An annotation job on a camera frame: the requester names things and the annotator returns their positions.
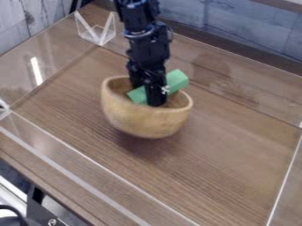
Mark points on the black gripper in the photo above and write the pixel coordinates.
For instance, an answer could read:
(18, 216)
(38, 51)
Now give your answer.
(149, 52)

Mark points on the green rectangular stick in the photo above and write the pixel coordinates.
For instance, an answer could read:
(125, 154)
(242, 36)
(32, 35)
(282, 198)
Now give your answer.
(177, 81)

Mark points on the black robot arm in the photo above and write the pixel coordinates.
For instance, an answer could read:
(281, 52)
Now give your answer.
(142, 11)

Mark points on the wooden bowl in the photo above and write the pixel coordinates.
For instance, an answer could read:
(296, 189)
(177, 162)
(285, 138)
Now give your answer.
(141, 120)

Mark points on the clear acrylic corner bracket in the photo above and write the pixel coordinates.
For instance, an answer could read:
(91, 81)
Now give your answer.
(97, 34)

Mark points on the black table leg bracket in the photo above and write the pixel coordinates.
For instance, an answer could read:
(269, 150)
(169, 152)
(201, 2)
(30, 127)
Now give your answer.
(38, 215)

